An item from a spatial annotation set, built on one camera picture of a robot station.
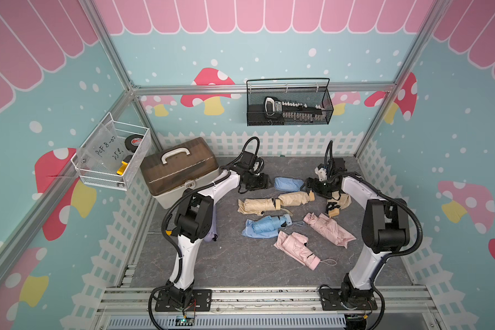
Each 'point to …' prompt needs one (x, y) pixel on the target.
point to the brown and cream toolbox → (168, 174)
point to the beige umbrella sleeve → (343, 200)
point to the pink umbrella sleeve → (330, 228)
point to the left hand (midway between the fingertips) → (267, 187)
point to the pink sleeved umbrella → (295, 245)
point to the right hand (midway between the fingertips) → (308, 189)
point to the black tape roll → (132, 141)
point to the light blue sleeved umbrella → (268, 226)
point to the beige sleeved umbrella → (295, 198)
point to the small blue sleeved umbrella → (287, 184)
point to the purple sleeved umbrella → (212, 234)
